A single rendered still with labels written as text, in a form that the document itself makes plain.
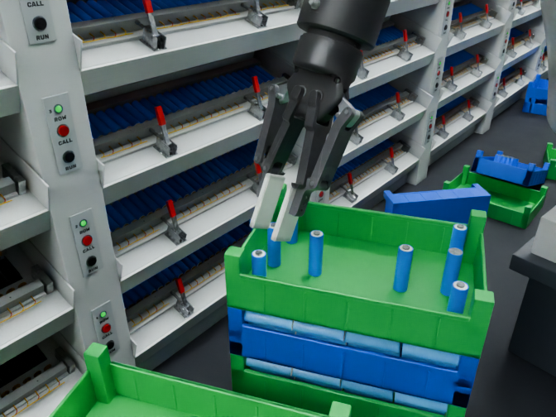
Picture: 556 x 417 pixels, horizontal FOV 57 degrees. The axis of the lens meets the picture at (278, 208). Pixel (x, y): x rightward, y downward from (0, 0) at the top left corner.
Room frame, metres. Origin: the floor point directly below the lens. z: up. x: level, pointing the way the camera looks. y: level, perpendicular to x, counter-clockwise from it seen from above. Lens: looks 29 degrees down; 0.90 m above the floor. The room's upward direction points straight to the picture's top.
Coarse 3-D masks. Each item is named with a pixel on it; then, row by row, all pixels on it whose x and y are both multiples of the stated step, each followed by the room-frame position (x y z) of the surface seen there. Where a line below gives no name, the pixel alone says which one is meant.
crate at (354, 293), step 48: (336, 240) 0.65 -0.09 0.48; (384, 240) 0.64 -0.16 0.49; (432, 240) 0.62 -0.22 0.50; (480, 240) 0.57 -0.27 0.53; (240, 288) 0.49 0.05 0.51; (288, 288) 0.48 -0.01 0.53; (336, 288) 0.53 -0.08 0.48; (384, 288) 0.53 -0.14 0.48; (432, 288) 0.53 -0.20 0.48; (480, 288) 0.49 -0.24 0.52; (384, 336) 0.44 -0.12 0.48; (432, 336) 0.43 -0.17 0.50; (480, 336) 0.41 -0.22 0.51
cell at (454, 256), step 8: (456, 248) 0.53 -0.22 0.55; (448, 256) 0.52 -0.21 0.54; (456, 256) 0.51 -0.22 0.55; (448, 264) 0.52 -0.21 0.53; (456, 264) 0.51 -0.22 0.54; (448, 272) 0.51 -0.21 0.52; (456, 272) 0.51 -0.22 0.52; (448, 280) 0.51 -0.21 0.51; (440, 288) 0.52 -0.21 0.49; (448, 288) 0.51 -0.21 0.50
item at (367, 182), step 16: (384, 144) 1.78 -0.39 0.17; (400, 144) 1.80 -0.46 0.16; (416, 144) 1.79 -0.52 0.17; (352, 160) 1.63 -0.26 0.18; (368, 160) 1.66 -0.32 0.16; (384, 160) 1.68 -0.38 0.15; (400, 160) 1.74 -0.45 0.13; (416, 160) 1.77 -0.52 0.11; (336, 176) 1.52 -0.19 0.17; (352, 176) 1.53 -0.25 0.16; (368, 176) 1.58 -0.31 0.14; (384, 176) 1.61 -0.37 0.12; (400, 176) 1.70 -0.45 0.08; (336, 192) 1.45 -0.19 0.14; (352, 192) 1.45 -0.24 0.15; (368, 192) 1.51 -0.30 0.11
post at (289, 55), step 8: (296, 40) 1.28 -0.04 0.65; (272, 48) 1.32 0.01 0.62; (280, 48) 1.31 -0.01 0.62; (288, 48) 1.29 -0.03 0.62; (256, 56) 1.36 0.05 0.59; (280, 56) 1.31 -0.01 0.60; (288, 56) 1.29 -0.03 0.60; (304, 128) 1.26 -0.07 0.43; (328, 192) 1.31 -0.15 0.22; (312, 200) 1.25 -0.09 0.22; (328, 200) 1.31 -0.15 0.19
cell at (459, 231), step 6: (456, 228) 0.58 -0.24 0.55; (462, 228) 0.58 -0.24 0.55; (456, 234) 0.57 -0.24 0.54; (462, 234) 0.57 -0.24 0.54; (450, 240) 0.58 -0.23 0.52; (456, 240) 0.57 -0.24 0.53; (462, 240) 0.57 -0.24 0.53; (450, 246) 0.58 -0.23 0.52; (456, 246) 0.57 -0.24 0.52; (462, 246) 0.57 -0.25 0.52
